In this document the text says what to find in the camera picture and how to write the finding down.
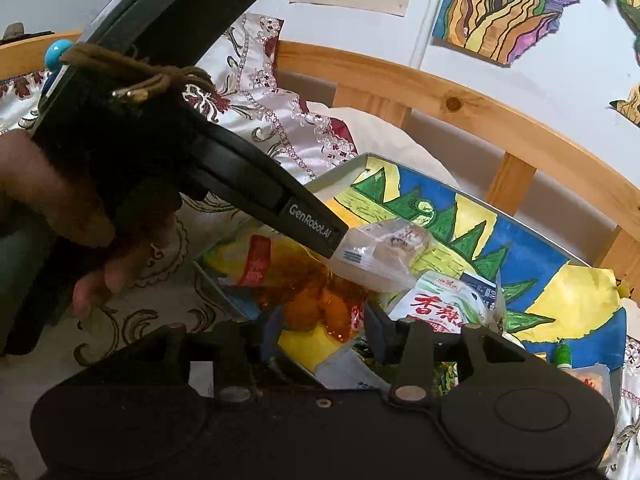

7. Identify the orange clear snack packet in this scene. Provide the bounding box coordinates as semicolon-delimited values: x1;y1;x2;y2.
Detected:
217;234;368;348

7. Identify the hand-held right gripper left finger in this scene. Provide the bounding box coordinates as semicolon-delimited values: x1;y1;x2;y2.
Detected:
72;305;286;406

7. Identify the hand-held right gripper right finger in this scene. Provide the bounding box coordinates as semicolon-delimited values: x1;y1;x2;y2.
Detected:
364;305;556;403

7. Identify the green seaweed snack packet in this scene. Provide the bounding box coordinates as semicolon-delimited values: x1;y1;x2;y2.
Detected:
350;270;501;396

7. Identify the person's left forearm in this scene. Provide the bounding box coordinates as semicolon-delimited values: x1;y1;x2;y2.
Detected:
0;220;108;357

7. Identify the brown cord with turquoise bead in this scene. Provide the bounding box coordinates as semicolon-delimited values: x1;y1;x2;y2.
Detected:
44;39;217;107

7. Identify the colourful dragon drawing sheet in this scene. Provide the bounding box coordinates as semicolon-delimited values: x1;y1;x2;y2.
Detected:
200;157;628;376

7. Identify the grey metal tray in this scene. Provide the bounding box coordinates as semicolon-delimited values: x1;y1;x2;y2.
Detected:
192;152;626;401

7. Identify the white wall pipe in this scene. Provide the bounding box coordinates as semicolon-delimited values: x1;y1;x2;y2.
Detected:
410;0;463;68

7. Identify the green and white stick packet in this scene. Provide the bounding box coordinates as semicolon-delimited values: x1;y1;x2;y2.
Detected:
552;342;574;372

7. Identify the floral satin blanket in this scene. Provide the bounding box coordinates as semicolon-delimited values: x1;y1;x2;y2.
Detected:
0;12;640;480

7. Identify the clear bun packet red print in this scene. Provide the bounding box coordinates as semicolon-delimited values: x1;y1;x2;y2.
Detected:
327;217;435;295

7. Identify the flame pattern wall poster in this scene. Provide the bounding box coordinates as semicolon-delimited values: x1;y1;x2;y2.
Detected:
432;0;618;67

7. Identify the yellow green snack packet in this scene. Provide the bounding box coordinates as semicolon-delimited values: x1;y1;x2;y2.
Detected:
277;327;396;391

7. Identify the person's left hand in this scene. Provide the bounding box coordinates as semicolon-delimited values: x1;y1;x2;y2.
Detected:
0;130;177;321

